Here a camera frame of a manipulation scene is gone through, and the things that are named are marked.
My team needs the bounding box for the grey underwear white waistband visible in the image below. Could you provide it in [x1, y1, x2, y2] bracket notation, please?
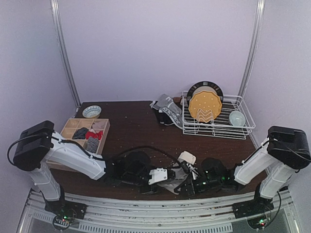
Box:
[157, 151, 196, 195]

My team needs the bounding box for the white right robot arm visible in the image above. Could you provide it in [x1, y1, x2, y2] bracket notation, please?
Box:
[175, 126, 311, 200]

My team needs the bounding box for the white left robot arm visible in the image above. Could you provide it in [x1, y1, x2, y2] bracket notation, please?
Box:
[10, 120, 175, 201]

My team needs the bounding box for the red rolled underwear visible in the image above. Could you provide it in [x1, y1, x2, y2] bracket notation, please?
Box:
[85, 131, 103, 141]

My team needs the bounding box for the grey striped rolled underwear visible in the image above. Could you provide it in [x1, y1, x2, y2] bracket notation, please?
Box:
[86, 136, 100, 153]

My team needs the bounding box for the pink beige rolled underwear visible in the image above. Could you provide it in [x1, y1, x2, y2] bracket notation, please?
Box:
[92, 120, 107, 129]

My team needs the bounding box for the black underwear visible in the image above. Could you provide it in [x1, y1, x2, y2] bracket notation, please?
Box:
[154, 109, 174, 126]

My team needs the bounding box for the dark striped rolled underwear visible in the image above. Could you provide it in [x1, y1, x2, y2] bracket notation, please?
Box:
[72, 127, 89, 140]

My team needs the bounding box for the pale green glass bowl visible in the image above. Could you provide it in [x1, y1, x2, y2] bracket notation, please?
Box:
[229, 111, 246, 127]

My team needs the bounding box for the blue yellow patterned bowl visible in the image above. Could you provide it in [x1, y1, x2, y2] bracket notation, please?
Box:
[82, 105, 102, 119]

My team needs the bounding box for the yellow scalloped plate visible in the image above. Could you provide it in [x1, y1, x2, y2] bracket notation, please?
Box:
[188, 91, 222, 123]

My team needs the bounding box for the brown cloth item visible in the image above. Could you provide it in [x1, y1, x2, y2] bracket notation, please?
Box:
[173, 97, 182, 103]

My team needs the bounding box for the black rimmed plate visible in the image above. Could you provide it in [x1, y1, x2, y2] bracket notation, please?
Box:
[186, 81, 224, 104]

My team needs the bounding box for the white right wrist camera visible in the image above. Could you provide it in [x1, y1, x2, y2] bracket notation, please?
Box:
[186, 163, 199, 180]

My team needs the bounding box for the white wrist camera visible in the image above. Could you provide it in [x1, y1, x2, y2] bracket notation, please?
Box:
[186, 163, 199, 180]
[148, 168, 168, 185]

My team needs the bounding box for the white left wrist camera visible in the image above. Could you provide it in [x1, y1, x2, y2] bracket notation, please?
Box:
[148, 168, 168, 185]

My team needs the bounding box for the aluminium rail front frame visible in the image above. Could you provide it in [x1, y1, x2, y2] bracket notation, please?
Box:
[17, 190, 303, 233]

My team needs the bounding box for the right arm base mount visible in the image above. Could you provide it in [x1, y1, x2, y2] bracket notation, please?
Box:
[232, 192, 274, 230]

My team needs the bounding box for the white wire dish rack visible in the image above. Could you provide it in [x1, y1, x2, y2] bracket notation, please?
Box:
[182, 91, 256, 140]

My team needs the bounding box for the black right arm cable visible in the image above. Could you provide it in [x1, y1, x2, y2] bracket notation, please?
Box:
[267, 138, 311, 207]

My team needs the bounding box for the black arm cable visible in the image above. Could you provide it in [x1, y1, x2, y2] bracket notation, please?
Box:
[267, 138, 311, 207]
[7, 135, 188, 175]

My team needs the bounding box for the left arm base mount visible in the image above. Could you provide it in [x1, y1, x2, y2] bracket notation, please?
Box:
[43, 191, 87, 233]

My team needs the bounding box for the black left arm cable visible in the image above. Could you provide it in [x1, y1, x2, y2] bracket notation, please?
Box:
[7, 135, 188, 175]

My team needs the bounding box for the right aluminium corner post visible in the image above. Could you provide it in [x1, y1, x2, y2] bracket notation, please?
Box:
[238, 0, 265, 97]

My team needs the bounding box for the aluminium corner post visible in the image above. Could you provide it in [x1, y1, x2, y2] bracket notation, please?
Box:
[50, 0, 81, 109]
[238, 0, 265, 97]

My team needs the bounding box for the left aluminium corner post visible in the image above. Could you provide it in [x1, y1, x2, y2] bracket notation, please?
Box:
[50, 0, 81, 109]

